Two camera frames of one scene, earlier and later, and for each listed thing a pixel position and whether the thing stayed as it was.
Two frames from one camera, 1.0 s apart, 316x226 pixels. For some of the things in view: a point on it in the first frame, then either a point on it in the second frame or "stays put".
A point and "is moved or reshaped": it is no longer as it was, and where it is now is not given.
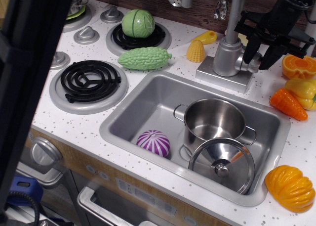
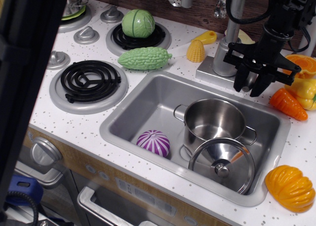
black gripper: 297,42 to 264,56
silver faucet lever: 253,66 is moved or reshaped
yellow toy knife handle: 206,37 stays put
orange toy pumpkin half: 287,186 stays put
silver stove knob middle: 86,35 stays put
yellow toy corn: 195,52 stays put
